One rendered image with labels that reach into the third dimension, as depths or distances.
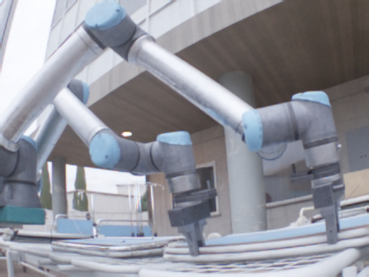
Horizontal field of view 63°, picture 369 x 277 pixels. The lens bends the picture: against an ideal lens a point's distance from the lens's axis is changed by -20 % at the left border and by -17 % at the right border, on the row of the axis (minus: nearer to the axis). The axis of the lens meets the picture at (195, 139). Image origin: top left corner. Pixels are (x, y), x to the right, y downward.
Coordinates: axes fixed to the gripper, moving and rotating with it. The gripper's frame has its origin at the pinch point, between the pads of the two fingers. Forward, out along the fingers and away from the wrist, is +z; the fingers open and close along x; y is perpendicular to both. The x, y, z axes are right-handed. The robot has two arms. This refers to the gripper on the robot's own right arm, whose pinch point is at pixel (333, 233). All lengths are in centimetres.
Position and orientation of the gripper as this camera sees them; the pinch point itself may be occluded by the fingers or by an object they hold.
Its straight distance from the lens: 84.7
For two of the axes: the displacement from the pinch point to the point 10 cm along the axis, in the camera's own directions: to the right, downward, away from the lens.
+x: 5.8, -0.5, 8.1
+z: 2.0, 9.8, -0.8
